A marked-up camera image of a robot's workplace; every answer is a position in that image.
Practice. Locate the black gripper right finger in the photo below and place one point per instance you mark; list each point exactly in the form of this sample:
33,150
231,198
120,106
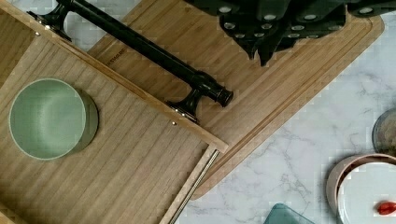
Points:
302,20

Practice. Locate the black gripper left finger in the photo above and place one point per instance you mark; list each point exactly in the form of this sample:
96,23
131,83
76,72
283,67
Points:
262,35

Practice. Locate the wooden drawer with black handle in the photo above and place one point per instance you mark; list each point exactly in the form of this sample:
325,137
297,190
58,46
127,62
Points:
142,165

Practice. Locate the bamboo cutting board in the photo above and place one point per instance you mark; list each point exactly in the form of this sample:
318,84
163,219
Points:
264,96

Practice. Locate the glass jar with pasta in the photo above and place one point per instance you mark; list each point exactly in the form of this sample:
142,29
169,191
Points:
384,133

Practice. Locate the pink jar with white lid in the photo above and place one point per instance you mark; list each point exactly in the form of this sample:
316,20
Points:
357,185

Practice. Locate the teal canister with wooden lid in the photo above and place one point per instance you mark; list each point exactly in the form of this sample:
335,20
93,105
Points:
282,214

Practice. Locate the green bowl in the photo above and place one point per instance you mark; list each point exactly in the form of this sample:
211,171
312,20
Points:
49,119

